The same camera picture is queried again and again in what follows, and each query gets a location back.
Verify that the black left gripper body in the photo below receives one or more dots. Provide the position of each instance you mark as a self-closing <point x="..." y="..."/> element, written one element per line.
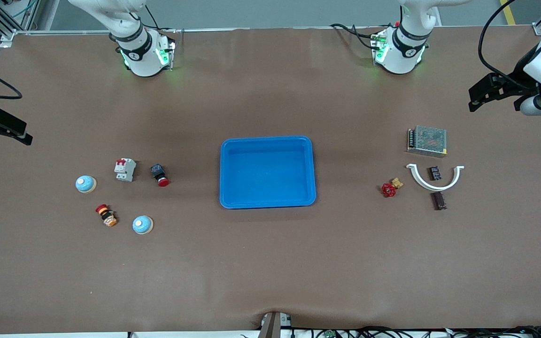
<point x="518" y="77"/>

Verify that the blue call bell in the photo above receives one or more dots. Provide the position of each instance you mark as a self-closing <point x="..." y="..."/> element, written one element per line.
<point x="85" y="183"/>
<point x="142" y="225"/>

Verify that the long brown electrolytic capacitor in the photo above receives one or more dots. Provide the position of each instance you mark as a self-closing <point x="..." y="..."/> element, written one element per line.
<point x="439" y="200"/>

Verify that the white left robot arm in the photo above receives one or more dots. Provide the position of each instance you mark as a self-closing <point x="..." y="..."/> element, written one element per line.
<point x="402" y="56"/>

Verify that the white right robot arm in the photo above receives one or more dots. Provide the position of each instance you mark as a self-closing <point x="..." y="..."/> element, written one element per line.
<point x="141" y="61"/>

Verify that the blue plastic tray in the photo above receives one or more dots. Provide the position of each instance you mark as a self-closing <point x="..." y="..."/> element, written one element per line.
<point x="266" y="173"/>

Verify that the metal mesh power supply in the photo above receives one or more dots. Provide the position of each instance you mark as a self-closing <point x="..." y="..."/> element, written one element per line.
<point x="428" y="141"/>

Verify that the white half-round pipe clamp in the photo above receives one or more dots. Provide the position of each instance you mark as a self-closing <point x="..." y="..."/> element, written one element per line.
<point x="420" y="181"/>

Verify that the white circuit breaker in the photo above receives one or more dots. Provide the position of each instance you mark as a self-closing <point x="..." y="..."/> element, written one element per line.
<point x="125" y="169"/>

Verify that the red yellow emergency stop button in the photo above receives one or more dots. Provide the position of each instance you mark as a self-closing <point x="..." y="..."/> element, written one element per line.
<point x="106" y="215"/>

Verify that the red mushroom push button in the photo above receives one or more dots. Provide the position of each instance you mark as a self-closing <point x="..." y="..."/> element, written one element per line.
<point x="160" y="175"/>

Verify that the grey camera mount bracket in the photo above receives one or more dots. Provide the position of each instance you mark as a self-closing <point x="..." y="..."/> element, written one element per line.
<point x="270" y="325"/>

